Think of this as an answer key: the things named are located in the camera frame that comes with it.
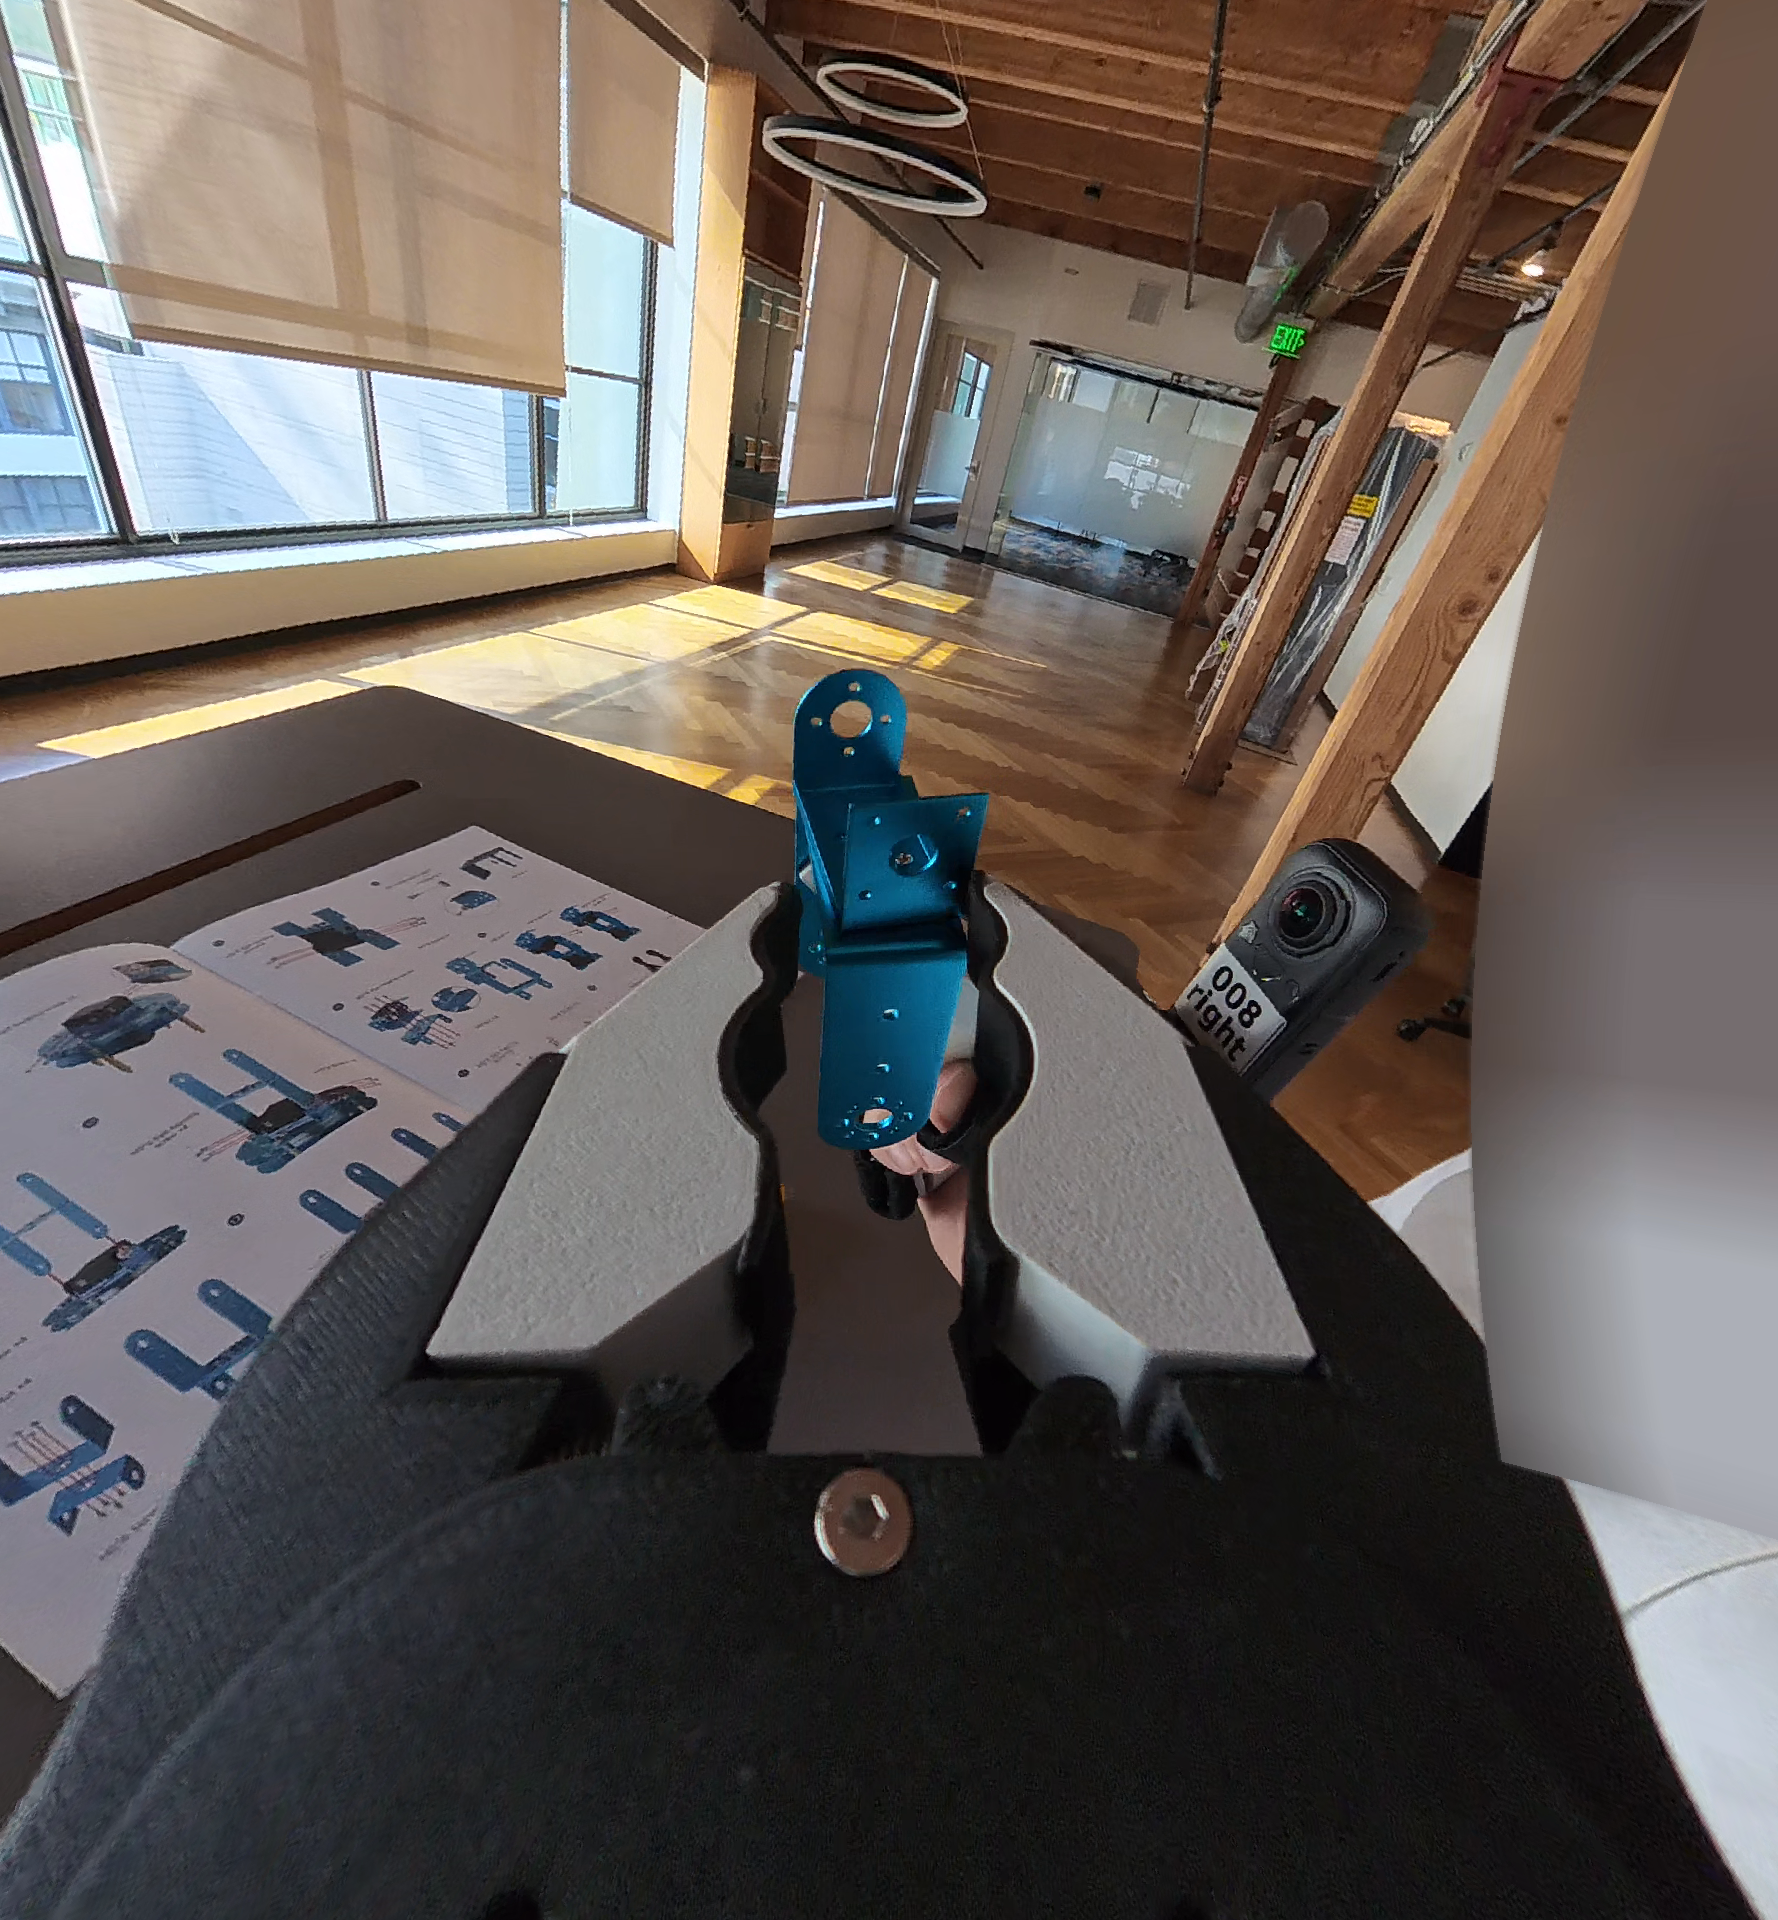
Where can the person's right hand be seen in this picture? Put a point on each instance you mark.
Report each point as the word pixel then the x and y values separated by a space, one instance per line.
pixel 948 1230

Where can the beige roller blind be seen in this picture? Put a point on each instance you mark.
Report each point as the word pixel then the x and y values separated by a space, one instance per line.
pixel 624 115
pixel 860 362
pixel 320 183

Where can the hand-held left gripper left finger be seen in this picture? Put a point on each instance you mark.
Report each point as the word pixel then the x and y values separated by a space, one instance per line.
pixel 604 1203

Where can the blue short U bracket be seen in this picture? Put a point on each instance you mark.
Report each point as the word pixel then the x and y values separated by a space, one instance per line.
pixel 935 900

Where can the frosted glass partition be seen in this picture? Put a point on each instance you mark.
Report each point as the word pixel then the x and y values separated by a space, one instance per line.
pixel 1130 452

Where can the silver vent duct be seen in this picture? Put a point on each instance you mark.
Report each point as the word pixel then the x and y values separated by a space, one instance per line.
pixel 1289 264

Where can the person in white shirt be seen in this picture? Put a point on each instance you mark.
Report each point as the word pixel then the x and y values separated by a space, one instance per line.
pixel 1732 1683

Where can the leaning black panels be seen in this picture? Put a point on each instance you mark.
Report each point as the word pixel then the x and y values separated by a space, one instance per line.
pixel 1357 587

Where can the wooden wall column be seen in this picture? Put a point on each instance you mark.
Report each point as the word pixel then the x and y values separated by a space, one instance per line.
pixel 712 375

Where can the dark grey desk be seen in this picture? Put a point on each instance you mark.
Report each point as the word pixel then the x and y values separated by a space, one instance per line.
pixel 304 752

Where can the slanted wooden post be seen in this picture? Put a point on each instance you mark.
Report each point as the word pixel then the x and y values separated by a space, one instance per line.
pixel 1372 407
pixel 1468 528

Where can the green exit sign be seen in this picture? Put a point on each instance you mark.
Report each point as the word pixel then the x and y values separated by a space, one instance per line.
pixel 1289 340

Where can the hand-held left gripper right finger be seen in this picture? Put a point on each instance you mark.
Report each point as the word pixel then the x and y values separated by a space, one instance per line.
pixel 1144 1203

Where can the assembly instruction booklet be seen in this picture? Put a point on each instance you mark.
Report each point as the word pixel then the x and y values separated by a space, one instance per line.
pixel 229 975

